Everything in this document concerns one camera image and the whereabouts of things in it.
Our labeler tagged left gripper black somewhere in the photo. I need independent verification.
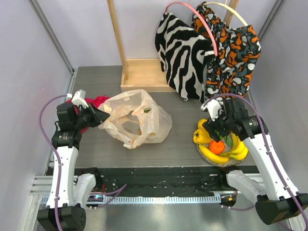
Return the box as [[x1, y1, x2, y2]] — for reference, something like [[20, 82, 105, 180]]
[[73, 102, 109, 130]]

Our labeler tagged fake orange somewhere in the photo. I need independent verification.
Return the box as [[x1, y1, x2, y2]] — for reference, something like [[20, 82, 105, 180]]
[[208, 140, 225, 155]]

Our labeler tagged fake yellow lemon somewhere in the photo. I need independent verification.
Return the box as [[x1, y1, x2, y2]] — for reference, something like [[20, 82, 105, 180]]
[[197, 119, 207, 129]]

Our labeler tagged fake yellow bell pepper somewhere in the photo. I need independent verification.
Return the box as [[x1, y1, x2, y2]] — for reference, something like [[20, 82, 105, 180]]
[[193, 129, 212, 144]]

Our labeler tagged banana print plastic bag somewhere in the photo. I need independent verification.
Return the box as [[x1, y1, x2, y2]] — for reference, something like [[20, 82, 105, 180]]
[[98, 90, 172, 149]]

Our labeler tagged fake yellow banana bunch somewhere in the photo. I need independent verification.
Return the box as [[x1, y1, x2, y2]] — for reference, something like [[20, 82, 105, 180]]
[[197, 144, 229, 164]]

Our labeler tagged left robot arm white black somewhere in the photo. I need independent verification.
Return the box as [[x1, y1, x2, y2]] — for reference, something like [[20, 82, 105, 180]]
[[37, 102, 110, 231]]

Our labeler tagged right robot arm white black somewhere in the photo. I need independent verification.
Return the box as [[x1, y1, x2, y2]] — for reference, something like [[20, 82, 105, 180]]
[[201, 94, 308, 225]]

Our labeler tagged red cloth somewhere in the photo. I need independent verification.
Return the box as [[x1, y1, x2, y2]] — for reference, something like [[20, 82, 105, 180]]
[[65, 95, 110, 134]]

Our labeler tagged speckled silver plate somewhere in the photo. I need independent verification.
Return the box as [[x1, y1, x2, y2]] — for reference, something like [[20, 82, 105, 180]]
[[196, 144, 248, 167]]

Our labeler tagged wooden clothes rack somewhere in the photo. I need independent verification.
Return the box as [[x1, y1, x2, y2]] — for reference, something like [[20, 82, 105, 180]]
[[106, 0, 239, 92]]

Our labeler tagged orange camouflage garment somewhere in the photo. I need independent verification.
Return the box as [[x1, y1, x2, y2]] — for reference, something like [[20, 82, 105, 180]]
[[196, 1, 261, 99]]

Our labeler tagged black white zebra garment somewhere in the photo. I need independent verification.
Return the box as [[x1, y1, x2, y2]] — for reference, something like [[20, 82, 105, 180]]
[[154, 13, 215, 103]]

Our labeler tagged pink clothes hanger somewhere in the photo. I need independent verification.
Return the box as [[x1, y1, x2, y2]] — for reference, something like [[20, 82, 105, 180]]
[[164, 1, 218, 56]]

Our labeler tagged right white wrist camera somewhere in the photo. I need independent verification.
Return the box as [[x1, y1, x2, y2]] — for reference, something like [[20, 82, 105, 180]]
[[201, 99, 224, 121]]

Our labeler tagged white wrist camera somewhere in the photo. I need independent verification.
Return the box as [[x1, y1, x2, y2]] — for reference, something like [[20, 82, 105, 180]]
[[65, 90, 88, 108], [201, 99, 224, 121]]

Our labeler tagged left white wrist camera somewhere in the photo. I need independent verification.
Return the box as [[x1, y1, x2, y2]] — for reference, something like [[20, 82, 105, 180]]
[[65, 90, 88, 108]]

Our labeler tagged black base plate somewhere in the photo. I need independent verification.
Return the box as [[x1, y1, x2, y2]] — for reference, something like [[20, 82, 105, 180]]
[[47, 166, 256, 197]]

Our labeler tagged white cable duct strip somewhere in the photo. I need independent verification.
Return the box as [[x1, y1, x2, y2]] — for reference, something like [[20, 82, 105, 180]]
[[41, 195, 221, 205]]

